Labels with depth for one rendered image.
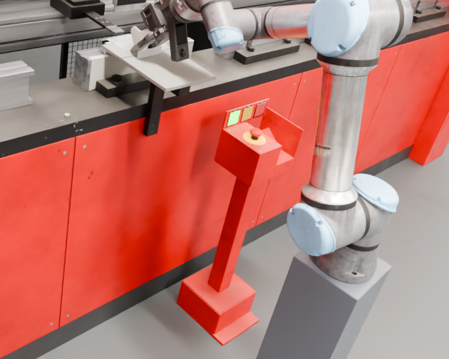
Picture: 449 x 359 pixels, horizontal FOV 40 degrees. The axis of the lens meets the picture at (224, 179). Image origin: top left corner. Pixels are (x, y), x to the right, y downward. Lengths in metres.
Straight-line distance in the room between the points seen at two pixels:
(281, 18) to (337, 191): 0.44
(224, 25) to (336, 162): 0.43
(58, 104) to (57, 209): 0.29
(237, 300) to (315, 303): 0.79
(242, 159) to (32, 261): 0.67
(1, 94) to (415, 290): 1.93
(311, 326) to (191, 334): 0.81
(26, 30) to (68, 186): 0.48
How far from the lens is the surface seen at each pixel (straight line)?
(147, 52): 1.69
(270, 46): 2.22
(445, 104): 3.63
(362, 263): 1.45
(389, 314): 2.65
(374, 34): 1.17
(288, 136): 1.97
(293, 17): 1.44
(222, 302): 2.24
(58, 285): 1.95
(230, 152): 1.88
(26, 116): 1.61
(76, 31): 2.00
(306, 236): 1.29
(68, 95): 1.71
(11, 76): 1.59
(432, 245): 3.15
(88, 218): 1.84
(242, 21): 1.48
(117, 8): 1.73
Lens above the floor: 1.70
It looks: 34 degrees down
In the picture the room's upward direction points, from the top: 15 degrees clockwise
